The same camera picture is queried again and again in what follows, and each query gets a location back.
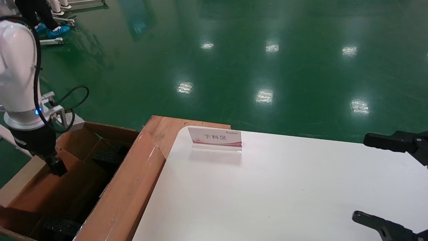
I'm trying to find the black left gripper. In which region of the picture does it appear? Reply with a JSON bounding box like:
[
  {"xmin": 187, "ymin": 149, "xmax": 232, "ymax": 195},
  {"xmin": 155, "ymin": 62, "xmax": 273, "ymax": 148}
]
[{"xmin": 9, "ymin": 126, "xmax": 68, "ymax": 177}]

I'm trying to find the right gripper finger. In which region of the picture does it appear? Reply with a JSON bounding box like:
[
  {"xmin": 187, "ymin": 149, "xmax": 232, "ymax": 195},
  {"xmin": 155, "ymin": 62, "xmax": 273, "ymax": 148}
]
[
  {"xmin": 363, "ymin": 131, "xmax": 428, "ymax": 166},
  {"xmin": 352, "ymin": 210, "xmax": 428, "ymax": 241}
]

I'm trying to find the small cardboard box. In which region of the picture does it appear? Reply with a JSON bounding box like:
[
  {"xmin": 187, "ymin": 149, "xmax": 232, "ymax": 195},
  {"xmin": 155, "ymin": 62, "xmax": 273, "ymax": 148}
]
[{"xmin": 8, "ymin": 128, "xmax": 109, "ymax": 215}]

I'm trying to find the large open cardboard box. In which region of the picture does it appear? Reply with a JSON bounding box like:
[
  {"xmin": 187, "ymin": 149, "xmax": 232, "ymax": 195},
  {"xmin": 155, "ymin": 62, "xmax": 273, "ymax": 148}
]
[{"xmin": 0, "ymin": 121, "xmax": 167, "ymax": 241}]

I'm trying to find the black foam block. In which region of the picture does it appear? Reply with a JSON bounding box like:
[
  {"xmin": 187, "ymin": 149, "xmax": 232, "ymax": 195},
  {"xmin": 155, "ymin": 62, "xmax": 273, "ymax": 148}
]
[
  {"xmin": 42, "ymin": 218, "xmax": 82, "ymax": 241},
  {"xmin": 92, "ymin": 142, "xmax": 129, "ymax": 168}
]

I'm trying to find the white metal-leg table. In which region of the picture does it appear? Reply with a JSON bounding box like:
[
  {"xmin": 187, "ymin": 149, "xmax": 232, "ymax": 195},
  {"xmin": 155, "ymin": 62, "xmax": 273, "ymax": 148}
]
[{"xmin": 0, "ymin": 126, "xmax": 33, "ymax": 158}]

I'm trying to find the person with black trousers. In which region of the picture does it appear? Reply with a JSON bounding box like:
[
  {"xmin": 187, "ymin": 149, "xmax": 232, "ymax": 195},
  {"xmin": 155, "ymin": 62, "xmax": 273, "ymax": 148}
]
[{"xmin": 15, "ymin": 0, "xmax": 71, "ymax": 39}]

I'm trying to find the acrylic sign with Chinese text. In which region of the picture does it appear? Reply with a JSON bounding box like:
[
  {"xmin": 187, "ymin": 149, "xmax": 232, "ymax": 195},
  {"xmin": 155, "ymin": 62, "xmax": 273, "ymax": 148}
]
[{"xmin": 188, "ymin": 127, "xmax": 243, "ymax": 154}]

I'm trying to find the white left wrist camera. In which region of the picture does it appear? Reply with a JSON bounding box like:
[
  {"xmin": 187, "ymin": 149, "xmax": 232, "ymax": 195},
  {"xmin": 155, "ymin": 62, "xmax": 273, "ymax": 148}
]
[{"xmin": 40, "ymin": 91, "xmax": 86, "ymax": 132}]

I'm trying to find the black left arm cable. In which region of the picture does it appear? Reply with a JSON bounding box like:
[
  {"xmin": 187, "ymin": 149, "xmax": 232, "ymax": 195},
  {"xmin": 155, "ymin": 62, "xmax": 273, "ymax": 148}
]
[{"xmin": 0, "ymin": 15, "xmax": 90, "ymax": 134}]

